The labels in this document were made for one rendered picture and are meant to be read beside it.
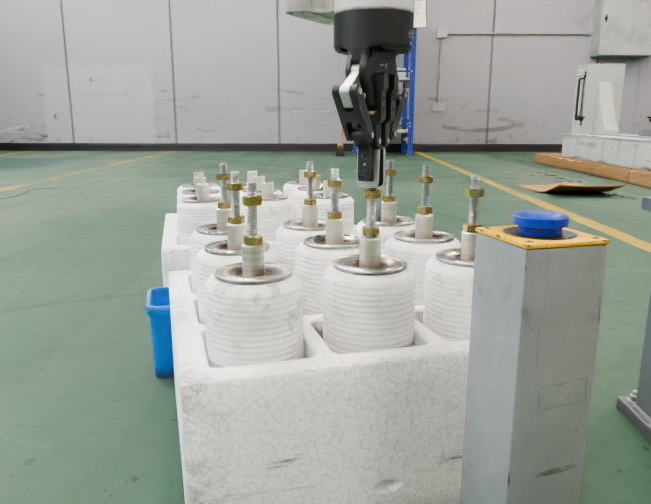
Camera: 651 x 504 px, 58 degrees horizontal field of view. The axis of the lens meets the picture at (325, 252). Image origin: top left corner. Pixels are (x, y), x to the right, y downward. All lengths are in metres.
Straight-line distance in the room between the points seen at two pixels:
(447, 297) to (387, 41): 0.26
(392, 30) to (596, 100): 4.68
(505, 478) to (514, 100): 6.88
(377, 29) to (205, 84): 6.59
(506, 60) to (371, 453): 6.82
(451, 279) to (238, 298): 0.22
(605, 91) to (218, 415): 4.85
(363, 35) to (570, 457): 0.39
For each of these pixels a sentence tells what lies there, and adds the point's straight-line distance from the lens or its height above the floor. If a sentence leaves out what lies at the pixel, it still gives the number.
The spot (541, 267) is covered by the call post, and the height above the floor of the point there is 0.30.
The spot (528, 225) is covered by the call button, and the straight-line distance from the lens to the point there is 0.46.
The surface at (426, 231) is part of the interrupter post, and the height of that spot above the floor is 0.26.
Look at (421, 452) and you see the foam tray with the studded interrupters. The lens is 0.62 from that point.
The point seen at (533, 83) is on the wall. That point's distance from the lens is 7.36.
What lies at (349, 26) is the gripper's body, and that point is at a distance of 0.56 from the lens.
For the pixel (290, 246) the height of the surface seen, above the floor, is 0.23.
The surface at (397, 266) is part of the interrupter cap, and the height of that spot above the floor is 0.25.
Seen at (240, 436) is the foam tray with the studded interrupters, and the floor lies 0.12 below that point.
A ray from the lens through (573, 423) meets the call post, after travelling 0.51.
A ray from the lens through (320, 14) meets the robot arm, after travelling 0.60.
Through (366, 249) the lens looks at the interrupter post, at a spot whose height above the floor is 0.27.
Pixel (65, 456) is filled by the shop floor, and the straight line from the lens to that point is 0.82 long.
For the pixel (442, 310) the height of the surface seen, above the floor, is 0.20.
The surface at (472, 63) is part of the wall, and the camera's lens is 7.18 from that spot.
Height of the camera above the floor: 0.40
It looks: 13 degrees down
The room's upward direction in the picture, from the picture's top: straight up
